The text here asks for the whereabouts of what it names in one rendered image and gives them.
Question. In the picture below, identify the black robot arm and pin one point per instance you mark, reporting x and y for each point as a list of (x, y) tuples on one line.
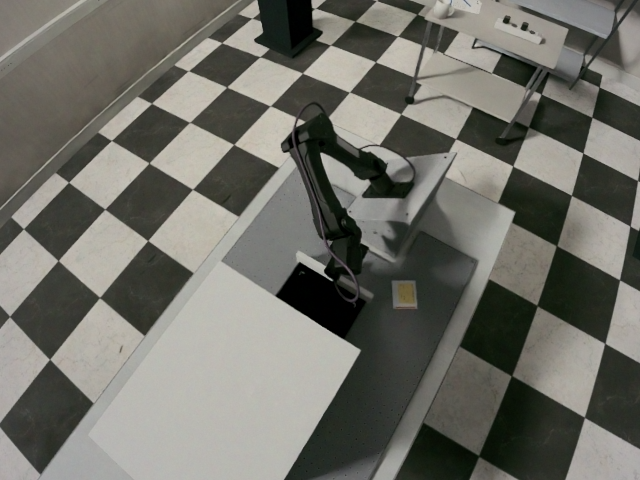
[(315, 138)]

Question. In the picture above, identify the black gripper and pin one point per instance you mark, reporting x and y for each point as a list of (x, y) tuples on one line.
[(363, 247)]

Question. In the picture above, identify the white boxy benchtop instrument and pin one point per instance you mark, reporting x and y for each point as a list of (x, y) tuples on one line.
[(237, 383)]

